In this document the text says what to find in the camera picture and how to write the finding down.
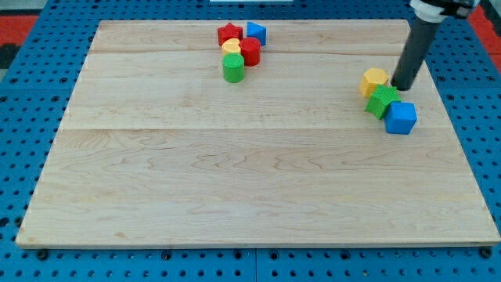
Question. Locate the blue cube block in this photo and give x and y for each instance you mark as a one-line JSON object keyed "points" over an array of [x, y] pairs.
{"points": [[400, 118]]}

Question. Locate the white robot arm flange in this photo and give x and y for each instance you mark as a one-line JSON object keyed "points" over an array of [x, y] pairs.
{"points": [[435, 11]]}

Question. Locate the red star block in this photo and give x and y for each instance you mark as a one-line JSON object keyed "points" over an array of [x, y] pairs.
{"points": [[229, 31]]}

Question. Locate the green star block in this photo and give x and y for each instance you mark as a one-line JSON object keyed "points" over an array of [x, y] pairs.
{"points": [[381, 99]]}

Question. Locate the green cylinder block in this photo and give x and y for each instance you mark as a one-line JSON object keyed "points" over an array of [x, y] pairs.
{"points": [[233, 67]]}

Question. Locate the light wooden board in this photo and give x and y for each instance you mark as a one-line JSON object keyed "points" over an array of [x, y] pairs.
{"points": [[156, 150]]}

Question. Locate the red cylinder block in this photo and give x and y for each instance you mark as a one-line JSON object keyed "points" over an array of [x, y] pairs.
{"points": [[250, 49]]}

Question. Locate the yellow heart block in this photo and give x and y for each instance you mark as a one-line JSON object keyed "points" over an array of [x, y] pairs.
{"points": [[231, 46]]}

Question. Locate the blue triangle block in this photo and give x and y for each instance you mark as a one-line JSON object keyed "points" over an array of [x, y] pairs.
{"points": [[257, 31]]}

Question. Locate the yellow hexagon block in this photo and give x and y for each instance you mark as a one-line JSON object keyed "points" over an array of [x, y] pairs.
{"points": [[371, 79]]}

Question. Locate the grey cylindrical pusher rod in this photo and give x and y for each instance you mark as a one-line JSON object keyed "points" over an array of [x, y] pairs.
{"points": [[417, 44]]}

